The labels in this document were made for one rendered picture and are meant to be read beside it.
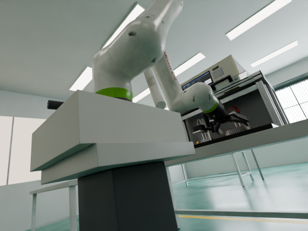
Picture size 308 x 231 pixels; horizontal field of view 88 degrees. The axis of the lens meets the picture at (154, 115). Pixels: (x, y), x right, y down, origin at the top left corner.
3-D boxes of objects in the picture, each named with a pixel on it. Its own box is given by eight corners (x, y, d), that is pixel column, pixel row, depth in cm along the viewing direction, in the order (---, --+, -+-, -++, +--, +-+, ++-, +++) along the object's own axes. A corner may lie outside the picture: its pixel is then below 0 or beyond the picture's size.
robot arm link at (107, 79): (112, 88, 43) (107, 32, 48) (86, 108, 52) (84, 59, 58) (147, 98, 52) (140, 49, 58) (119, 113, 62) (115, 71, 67)
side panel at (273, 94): (291, 131, 94) (268, 83, 104) (285, 132, 95) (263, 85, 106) (294, 132, 113) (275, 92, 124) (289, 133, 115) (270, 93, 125)
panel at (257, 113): (287, 128, 94) (266, 83, 103) (192, 151, 135) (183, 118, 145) (287, 128, 95) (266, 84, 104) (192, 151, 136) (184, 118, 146)
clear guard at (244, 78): (247, 77, 74) (243, 66, 76) (201, 99, 89) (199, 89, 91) (262, 91, 98) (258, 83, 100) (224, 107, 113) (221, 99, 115)
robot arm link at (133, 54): (133, 16, 35) (173, -26, 69) (97, 57, 45) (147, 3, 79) (170, 61, 41) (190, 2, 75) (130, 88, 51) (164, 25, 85)
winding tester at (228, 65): (242, 80, 102) (231, 54, 109) (185, 106, 130) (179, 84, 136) (256, 92, 130) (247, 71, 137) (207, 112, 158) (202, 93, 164)
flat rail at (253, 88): (261, 87, 92) (259, 82, 93) (176, 122, 131) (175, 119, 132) (261, 87, 93) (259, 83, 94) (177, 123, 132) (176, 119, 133)
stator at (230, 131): (244, 132, 82) (241, 124, 83) (222, 137, 89) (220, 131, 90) (249, 132, 90) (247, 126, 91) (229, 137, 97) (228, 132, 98)
